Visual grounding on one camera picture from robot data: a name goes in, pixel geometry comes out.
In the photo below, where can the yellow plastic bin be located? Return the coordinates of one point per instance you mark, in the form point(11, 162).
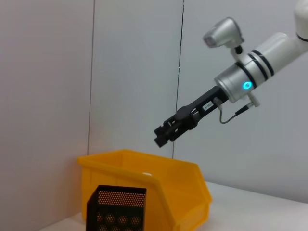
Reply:
point(178, 192)

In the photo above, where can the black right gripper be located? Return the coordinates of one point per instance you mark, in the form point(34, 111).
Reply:
point(204, 103)

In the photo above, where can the black mesh pen holder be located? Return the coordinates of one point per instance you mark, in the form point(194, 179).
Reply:
point(120, 207)

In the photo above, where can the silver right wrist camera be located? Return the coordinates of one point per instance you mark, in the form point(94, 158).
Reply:
point(222, 32)

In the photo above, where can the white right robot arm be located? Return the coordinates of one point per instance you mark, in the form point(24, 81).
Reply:
point(272, 55)

